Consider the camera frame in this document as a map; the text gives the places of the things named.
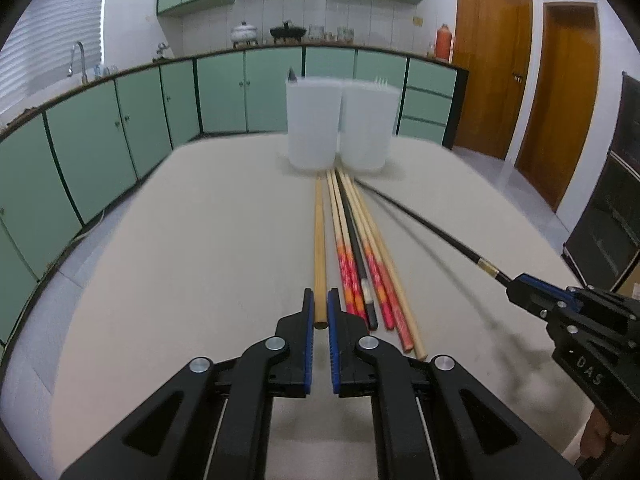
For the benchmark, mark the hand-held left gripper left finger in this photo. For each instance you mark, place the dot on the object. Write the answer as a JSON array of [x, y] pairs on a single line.
[[309, 350]]

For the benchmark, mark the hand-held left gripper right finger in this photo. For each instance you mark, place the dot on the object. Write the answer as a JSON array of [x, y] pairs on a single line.
[[334, 350]]

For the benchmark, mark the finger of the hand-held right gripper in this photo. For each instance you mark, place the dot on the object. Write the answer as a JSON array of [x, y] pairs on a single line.
[[607, 302], [532, 295]]

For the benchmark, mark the red patterned chopstick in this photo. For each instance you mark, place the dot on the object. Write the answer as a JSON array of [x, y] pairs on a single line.
[[343, 270], [386, 285], [351, 275], [374, 270]]

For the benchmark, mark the plain wooden chopstick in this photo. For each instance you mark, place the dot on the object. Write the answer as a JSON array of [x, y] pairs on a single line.
[[320, 240], [406, 312]]

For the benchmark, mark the black chopstick with metal band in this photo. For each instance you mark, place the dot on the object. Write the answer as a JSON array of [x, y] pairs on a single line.
[[430, 228], [356, 245]]

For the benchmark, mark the white plastic utensil container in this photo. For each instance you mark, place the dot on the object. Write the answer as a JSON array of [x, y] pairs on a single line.
[[367, 127], [312, 125]]

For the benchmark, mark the person's right hand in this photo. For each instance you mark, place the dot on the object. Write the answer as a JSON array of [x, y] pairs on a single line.
[[597, 432]]

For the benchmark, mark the black glass cabinet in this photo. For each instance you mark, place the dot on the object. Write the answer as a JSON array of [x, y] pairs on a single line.
[[610, 210]]

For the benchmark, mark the brown wooden door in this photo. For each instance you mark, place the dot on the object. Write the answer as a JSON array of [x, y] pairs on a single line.
[[490, 65], [560, 100]]

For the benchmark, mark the red thermos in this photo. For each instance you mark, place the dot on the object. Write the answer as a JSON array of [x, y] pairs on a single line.
[[444, 42]]

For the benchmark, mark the green lower kitchen cabinets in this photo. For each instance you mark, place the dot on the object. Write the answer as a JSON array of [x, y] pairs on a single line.
[[85, 150]]

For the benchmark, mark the row of glass jars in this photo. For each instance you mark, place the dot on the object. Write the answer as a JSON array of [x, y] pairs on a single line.
[[330, 35]]

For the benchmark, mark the black wok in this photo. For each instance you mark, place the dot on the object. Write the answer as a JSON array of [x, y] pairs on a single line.
[[287, 33]]

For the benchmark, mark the white lidded pot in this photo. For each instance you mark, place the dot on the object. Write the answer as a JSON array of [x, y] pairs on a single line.
[[245, 33]]

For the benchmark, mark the metal kettle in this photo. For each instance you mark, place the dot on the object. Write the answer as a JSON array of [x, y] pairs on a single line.
[[163, 51]]

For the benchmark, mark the metal faucet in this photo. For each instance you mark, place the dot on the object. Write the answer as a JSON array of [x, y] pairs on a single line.
[[80, 60]]

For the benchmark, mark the white window blinds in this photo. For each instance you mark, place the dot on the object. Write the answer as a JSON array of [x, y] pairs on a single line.
[[45, 35]]

